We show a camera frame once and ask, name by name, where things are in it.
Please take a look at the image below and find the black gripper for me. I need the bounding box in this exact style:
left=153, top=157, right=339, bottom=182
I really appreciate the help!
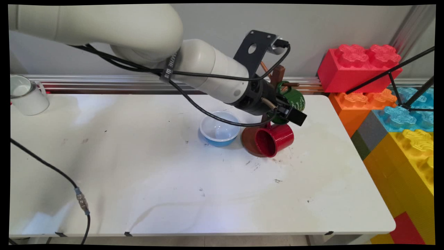
left=239, top=78, right=308, bottom=127

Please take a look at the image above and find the green mug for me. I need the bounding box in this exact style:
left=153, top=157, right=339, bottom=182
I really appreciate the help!
left=272, top=81, right=306, bottom=125

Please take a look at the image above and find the red mug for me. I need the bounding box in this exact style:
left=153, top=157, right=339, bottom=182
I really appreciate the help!
left=255, top=122, right=294, bottom=158

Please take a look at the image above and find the brown wooden mug tree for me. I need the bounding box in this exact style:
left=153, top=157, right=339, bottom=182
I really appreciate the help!
left=242, top=62, right=300, bottom=157

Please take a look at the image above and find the orange toy block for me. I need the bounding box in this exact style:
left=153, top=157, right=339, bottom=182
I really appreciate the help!
left=328, top=89, right=398, bottom=138

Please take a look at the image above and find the large red toy block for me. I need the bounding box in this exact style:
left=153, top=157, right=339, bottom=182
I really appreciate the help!
left=317, top=44, right=403, bottom=93

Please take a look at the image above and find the blue and white bowl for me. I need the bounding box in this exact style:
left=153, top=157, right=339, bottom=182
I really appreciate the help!
left=199, top=110, right=241, bottom=147

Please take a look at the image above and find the dark green toy block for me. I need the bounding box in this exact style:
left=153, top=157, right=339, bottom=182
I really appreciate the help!
left=351, top=130, right=371, bottom=160

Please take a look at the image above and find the grey toy block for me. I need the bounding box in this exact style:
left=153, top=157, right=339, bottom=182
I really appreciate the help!
left=357, top=110, right=391, bottom=151

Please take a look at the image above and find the black tripod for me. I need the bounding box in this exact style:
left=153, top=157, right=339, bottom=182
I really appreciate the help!
left=346, top=46, right=436, bottom=112

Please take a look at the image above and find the light blue toy block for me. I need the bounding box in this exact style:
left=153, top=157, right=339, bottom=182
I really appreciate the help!
left=373, top=86, right=434, bottom=132

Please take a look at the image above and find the large yellow toy block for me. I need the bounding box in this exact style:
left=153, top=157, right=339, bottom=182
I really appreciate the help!
left=362, top=129, right=436, bottom=245

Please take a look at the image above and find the small flat red block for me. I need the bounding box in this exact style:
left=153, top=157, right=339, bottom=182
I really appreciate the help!
left=389, top=212, right=426, bottom=245

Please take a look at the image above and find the white mug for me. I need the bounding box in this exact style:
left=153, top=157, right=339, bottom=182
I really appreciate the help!
left=10, top=75, right=50, bottom=116

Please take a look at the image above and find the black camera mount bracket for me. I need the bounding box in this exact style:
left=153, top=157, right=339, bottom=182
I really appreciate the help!
left=233, top=30, right=278, bottom=79

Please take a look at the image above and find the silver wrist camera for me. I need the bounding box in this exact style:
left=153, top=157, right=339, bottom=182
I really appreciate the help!
left=272, top=37, right=290, bottom=55

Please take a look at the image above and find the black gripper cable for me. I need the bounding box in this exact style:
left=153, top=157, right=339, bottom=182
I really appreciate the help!
left=69, top=43, right=278, bottom=127

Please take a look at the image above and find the black velcro cable strap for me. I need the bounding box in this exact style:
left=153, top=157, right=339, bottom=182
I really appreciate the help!
left=160, top=52, right=178, bottom=83

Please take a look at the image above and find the horizontal aluminium rail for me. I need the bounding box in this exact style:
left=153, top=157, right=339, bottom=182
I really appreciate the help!
left=10, top=74, right=430, bottom=95

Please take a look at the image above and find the black cable with metal connector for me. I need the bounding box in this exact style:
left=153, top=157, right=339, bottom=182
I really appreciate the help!
left=10, top=138, right=91, bottom=245

